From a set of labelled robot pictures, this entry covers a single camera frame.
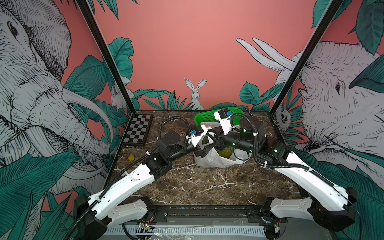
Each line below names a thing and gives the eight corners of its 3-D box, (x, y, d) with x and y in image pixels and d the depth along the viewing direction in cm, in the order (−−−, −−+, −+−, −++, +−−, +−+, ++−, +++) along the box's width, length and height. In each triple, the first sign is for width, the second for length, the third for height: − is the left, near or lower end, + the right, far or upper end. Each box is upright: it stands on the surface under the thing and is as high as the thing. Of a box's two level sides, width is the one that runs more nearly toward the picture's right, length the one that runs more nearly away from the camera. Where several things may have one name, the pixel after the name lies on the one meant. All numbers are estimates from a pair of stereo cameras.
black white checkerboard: (124, 145, 102) (122, 143, 99) (134, 116, 119) (133, 114, 117) (144, 145, 102) (143, 143, 100) (152, 117, 119) (151, 114, 117)
